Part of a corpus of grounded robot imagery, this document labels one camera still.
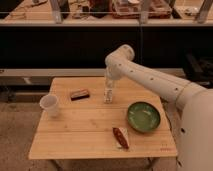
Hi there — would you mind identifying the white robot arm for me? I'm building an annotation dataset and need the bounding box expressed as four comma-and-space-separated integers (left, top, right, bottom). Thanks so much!
105, 44, 213, 171

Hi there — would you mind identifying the green ceramic bowl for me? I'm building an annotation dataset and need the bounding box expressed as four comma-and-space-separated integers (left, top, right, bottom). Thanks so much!
127, 102, 161, 133

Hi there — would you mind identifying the brown black rectangular block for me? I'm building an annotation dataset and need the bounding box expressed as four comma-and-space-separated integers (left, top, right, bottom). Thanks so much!
70, 89, 90, 101

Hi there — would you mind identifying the wooden table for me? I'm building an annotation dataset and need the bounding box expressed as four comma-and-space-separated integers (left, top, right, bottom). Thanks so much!
28, 76, 179, 171

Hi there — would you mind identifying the white plastic cup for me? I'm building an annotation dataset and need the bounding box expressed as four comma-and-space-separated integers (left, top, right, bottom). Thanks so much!
39, 94, 59, 117

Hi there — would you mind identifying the long workbench shelf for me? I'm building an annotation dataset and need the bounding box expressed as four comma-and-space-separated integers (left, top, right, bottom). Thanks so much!
0, 0, 213, 27

